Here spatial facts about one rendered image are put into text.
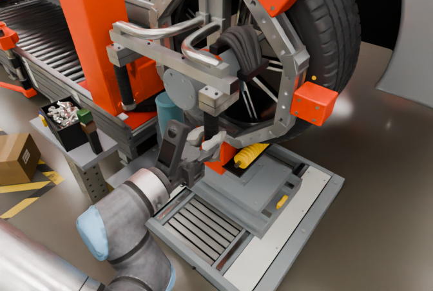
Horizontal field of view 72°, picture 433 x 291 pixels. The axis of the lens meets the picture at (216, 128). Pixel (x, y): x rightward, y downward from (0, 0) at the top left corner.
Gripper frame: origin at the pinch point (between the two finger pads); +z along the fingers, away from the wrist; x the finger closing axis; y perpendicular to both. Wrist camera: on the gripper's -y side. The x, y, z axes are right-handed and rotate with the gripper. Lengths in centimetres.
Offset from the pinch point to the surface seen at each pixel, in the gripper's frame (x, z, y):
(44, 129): -85, -15, 38
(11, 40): -181, 13, 35
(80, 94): -107, 14, 44
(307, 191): 11, 58, 75
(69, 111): -72, -7, 26
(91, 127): -53, -8, 24
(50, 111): -79, -11, 26
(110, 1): -60, 16, -14
